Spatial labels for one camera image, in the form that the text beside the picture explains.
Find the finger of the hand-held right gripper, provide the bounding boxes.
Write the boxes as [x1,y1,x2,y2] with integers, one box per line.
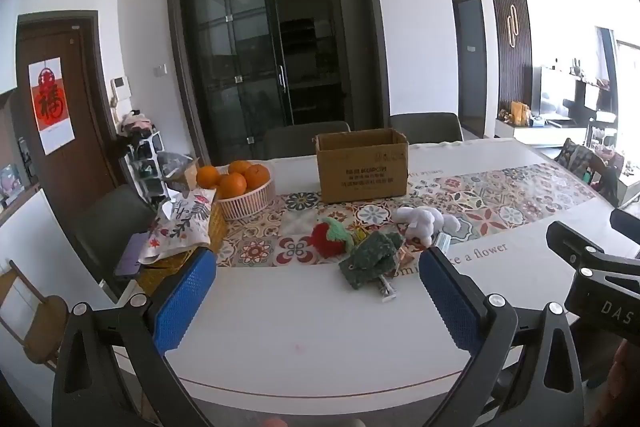
[610,207,640,234]
[546,221,640,294]

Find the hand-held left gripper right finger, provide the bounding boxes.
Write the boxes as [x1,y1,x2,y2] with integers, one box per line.
[419,248,586,427]

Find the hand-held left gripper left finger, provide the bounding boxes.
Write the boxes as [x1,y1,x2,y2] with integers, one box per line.
[52,248,217,427]

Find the white plush rabbit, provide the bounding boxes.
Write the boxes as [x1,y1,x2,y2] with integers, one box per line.
[391,205,461,246]

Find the green plush toy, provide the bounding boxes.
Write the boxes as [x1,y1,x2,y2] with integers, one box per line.
[338,231,405,291]

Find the red strawberry plush toy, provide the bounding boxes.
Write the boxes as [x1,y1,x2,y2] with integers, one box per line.
[310,216,354,256]

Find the brown cardboard box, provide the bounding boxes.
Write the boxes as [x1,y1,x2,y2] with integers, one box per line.
[315,128,411,204]

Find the person's right forearm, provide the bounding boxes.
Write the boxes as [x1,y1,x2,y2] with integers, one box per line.
[606,339,640,427]

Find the orange patterned packet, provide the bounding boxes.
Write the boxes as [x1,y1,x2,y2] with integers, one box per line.
[396,248,427,271]

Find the chair with plaid cushion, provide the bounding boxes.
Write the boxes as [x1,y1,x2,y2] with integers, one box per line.
[554,137,622,208]

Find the floral cloth bag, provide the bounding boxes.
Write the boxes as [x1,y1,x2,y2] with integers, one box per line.
[137,188,217,266]

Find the floral patterned table runner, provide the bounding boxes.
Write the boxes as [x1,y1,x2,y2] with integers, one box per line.
[215,163,599,269]

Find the grey dining chair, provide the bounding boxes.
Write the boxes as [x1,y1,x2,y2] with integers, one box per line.
[74,184,157,299]
[263,120,351,160]
[388,112,464,144]

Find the white low cabinet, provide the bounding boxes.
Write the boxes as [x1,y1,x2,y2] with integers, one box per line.
[494,114,592,148]

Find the white slatted fruit basket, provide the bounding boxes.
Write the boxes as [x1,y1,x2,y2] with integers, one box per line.
[215,161,277,221]

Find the pile of oranges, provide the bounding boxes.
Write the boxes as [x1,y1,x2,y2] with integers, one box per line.
[196,160,271,200]

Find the grey plastic bag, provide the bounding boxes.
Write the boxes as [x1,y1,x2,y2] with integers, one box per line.
[159,151,202,194]

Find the yellow gift bags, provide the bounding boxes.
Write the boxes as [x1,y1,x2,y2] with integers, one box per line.
[509,101,532,126]

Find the white shoe rack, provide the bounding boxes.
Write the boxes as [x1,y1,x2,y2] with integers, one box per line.
[124,132,167,208]

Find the wooden chair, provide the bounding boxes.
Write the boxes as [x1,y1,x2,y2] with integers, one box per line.
[0,259,69,370]

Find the television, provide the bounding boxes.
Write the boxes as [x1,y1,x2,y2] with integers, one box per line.
[531,65,569,118]

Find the pink bag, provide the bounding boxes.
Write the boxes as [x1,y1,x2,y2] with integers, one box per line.
[119,110,154,138]

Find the brown wooden door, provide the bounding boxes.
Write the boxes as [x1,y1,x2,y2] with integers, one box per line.
[16,10,120,210]

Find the dark hallway door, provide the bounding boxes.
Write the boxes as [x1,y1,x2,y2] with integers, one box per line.
[451,0,489,126]

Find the black door lock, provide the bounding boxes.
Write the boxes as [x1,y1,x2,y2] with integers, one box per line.
[17,136,37,184]

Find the dark glass sliding door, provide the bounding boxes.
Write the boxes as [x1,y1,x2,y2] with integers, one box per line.
[166,0,392,168]

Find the metal keychain clip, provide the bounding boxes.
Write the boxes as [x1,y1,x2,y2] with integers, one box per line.
[377,275,400,303]

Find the slatted wooden wall panel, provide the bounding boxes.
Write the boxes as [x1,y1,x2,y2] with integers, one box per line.
[487,0,535,118]

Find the red and white wall calendar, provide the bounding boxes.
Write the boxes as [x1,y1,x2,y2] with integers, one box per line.
[28,56,76,156]

